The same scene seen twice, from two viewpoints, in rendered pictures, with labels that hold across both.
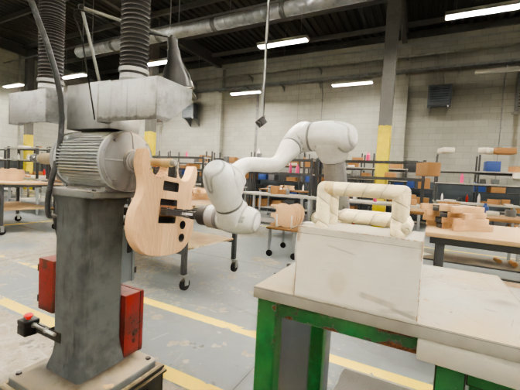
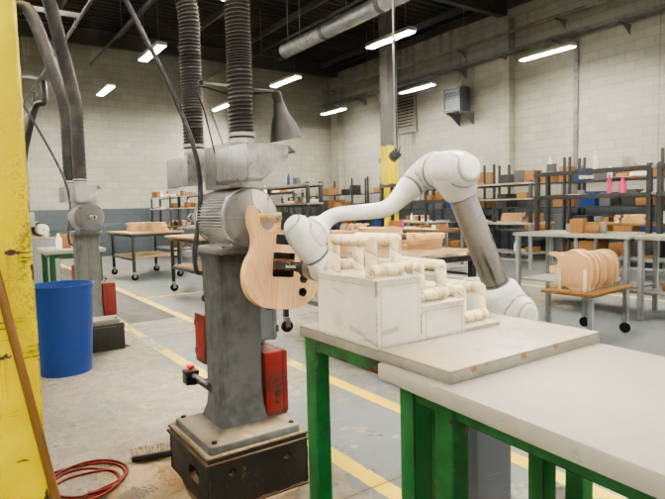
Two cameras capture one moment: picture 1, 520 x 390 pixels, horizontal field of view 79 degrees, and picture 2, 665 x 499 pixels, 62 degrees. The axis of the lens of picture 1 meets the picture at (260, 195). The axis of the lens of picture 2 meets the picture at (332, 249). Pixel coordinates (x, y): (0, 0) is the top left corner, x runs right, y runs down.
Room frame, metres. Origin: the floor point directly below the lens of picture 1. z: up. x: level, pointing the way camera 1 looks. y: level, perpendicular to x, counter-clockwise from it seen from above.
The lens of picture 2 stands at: (-0.61, -0.88, 1.28)
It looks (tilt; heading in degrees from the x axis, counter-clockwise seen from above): 4 degrees down; 28
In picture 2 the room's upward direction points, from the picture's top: 1 degrees counter-clockwise
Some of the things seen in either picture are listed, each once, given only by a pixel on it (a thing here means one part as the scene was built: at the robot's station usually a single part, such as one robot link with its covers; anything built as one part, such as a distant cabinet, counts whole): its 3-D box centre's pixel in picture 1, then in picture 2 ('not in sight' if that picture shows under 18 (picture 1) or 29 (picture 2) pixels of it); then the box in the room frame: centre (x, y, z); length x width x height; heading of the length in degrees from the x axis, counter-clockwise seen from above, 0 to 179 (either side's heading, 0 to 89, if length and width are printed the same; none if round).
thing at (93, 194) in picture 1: (91, 191); (230, 248); (1.43, 0.76, 1.11); 0.36 x 0.24 x 0.04; 63
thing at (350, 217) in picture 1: (369, 219); (398, 265); (0.86, -0.30, 1.12); 0.20 x 0.03 x 0.03; 62
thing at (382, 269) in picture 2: (405, 225); (386, 269); (0.71, -0.33, 1.12); 0.11 x 0.03 x 0.03; 153
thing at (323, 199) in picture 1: (323, 207); (333, 255); (0.75, -0.15, 1.15); 0.03 x 0.03 x 0.09
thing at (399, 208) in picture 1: (398, 214); (370, 259); (0.67, -0.30, 1.15); 0.03 x 0.03 x 0.09
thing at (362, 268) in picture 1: (358, 264); (366, 305); (0.76, -0.25, 1.02); 0.27 x 0.15 x 0.17; 63
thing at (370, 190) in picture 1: (360, 189); (351, 240); (0.71, -0.23, 1.20); 0.20 x 0.03 x 0.03; 62
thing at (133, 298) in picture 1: (118, 311); (265, 370); (1.58, 0.69, 0.49); 0.25 x 0.12 x 0.37; 63
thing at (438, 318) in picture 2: not in sight; (410, 312); (0.89, -0.32, 0.98); 0.27 x 0.16 x 0.09; 63
